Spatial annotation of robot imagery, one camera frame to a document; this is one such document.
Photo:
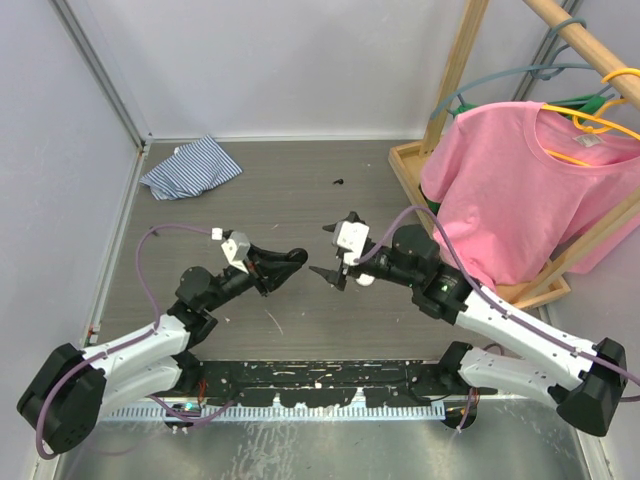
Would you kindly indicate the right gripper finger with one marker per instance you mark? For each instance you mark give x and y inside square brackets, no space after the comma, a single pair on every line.
[335,278]
[351,224]

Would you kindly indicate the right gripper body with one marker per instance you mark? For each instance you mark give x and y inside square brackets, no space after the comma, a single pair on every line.
[354,270]

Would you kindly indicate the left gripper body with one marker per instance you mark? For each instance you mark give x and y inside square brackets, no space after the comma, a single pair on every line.
[255,274]

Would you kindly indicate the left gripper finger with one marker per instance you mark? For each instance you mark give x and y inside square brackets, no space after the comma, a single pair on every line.
[276,259]
[274,275]

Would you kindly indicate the black round charging case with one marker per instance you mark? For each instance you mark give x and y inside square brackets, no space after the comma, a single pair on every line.
[298,255]

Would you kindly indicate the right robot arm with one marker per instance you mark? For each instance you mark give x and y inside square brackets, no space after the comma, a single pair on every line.
[581,380]

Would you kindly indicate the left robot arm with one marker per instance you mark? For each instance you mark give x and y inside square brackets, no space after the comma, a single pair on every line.
[75,388]

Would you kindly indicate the wooden clothes rack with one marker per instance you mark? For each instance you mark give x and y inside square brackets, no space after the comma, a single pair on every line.
[578,255]

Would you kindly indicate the green garment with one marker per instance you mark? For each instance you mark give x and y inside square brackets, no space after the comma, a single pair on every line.
[434,207]

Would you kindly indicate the blue striped cloth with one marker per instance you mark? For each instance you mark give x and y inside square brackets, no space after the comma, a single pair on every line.
[191,170]

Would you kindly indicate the pink t-shirt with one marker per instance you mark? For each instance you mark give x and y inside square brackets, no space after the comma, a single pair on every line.
[506,204]

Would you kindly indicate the green hanger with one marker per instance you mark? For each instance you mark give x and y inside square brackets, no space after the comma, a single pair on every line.
[588,104]

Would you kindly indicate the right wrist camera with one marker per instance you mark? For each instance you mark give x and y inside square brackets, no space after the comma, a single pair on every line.
[351,242]

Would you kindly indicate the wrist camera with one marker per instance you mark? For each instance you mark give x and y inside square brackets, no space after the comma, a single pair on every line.
[351,242]
[235,247]

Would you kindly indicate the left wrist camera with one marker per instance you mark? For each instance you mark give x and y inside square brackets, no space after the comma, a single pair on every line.
[235,247]

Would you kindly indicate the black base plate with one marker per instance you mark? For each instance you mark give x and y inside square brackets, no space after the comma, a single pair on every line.
[315,384]

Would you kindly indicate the aluminium frame post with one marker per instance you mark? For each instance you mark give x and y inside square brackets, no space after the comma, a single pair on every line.
[96,66]

